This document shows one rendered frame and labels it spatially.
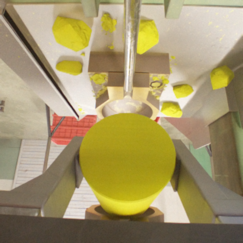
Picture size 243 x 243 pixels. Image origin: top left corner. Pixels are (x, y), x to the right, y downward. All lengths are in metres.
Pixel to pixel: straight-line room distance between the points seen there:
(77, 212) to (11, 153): 2.89
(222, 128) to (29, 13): 0.26
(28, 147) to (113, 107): 6.21
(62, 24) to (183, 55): 0.13
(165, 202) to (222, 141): 5.56
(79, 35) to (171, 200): 5.76
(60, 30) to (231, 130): 0.23
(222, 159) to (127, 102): 0.16
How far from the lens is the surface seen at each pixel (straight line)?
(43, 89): 0.33
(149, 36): 0.18
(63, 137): 2.50
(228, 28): 0.21
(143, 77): 0.20
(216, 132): 0.30
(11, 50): 0.26
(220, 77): 0.25
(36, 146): 6.35
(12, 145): 6.83
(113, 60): 0.21
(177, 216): 5.95
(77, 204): 5.81
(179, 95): 0.28
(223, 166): 0.28
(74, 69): 0.24
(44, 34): 0.22
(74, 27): 0.18
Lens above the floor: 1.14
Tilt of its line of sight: 18 degrees down
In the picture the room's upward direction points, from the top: 178 degrees counter-clockwise
